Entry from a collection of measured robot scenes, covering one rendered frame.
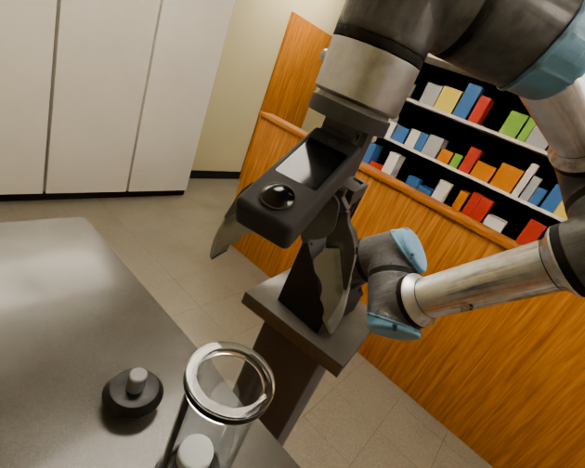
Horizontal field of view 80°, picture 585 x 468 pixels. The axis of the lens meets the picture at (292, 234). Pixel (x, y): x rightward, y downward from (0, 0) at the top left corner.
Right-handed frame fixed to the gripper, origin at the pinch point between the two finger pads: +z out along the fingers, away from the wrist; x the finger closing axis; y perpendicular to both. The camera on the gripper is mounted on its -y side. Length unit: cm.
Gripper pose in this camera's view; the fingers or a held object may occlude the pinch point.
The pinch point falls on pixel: (264, 297)
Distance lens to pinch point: 36.4
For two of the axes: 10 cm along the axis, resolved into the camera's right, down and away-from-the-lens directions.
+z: -3.6, 8.4, 4.0
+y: 4.0, -2.5, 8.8
